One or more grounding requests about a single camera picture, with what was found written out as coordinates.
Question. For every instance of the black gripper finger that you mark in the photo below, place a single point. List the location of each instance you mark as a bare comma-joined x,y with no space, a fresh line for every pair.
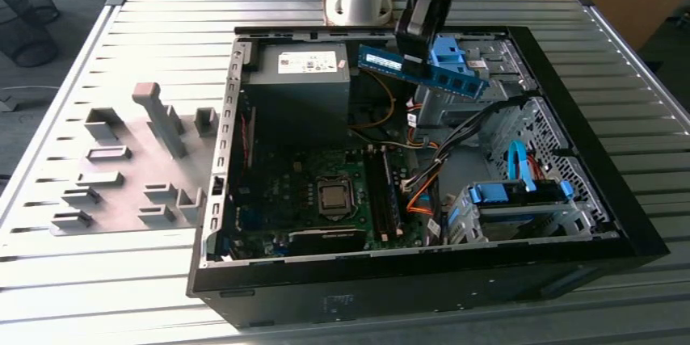
415,64
447,5

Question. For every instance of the blue RAM stick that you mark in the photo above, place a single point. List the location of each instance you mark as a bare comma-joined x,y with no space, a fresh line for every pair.
458,84

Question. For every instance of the tall metal drive cage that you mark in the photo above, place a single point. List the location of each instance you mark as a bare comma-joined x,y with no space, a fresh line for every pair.
474,106

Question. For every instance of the grey power supply unit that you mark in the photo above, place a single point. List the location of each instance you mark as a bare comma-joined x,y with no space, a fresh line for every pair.
302,98

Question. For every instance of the blue carrier with disk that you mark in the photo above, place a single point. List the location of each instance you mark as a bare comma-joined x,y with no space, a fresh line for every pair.
490,193

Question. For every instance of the silver CPU chip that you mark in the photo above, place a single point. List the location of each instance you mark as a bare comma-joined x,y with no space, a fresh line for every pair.
334,196

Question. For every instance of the green motherboard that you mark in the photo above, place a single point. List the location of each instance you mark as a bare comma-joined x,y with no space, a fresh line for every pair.
281,183

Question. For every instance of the black graphics card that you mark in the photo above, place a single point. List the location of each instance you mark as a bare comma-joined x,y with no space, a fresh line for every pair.
329,240

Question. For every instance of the low metal disk bay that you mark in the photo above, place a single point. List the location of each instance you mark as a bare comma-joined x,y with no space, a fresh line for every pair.
580,220

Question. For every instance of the grey parts rack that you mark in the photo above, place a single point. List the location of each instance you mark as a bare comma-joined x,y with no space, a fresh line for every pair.
162,131

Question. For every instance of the black PC case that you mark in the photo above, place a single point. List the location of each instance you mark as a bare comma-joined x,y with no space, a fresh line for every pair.
377,288

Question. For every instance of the black mesh wastebasket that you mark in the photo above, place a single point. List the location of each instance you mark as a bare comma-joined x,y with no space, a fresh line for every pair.
27,38

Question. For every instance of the CPU socket metal frame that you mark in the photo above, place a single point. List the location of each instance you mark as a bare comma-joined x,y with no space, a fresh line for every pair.
351,195

